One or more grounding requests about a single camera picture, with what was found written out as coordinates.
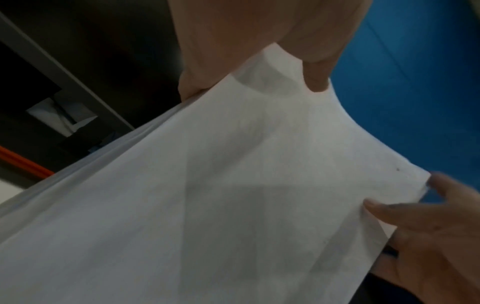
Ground person's left hand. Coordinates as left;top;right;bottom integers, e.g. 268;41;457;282
166;0;374;103

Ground person's right hand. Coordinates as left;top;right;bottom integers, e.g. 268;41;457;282
363;172;480;304

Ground pile of white papers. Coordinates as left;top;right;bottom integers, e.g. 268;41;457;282
0;43;432;304

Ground black computer monitor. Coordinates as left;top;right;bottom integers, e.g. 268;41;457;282
0;0;189;131

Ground blue cloth backdrop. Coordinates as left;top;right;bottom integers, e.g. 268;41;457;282
327;0;480;206

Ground grey monitor stand neck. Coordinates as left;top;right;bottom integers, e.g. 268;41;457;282
25;97;100;138

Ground black red-lined monitor base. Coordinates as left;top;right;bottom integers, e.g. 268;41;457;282
0;130;125;191

